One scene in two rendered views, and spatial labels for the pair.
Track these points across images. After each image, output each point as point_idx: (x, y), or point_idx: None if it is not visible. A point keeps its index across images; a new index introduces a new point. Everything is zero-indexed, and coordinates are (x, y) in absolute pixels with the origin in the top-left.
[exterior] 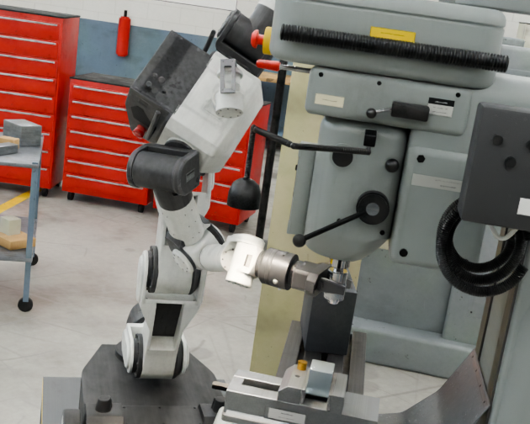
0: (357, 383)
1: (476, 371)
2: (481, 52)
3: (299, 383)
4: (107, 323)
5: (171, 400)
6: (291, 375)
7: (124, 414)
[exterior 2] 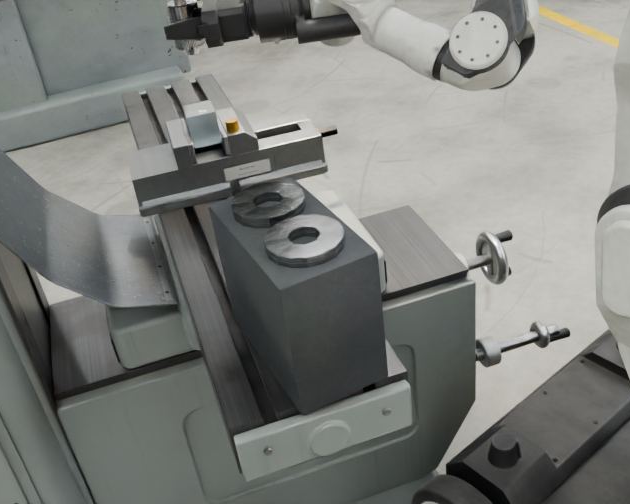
0: (189, 266)
1: None
2: None
3: (222, 114)
4: None
5: (628, 480)
6: (237, 117)
7: (612, 375)
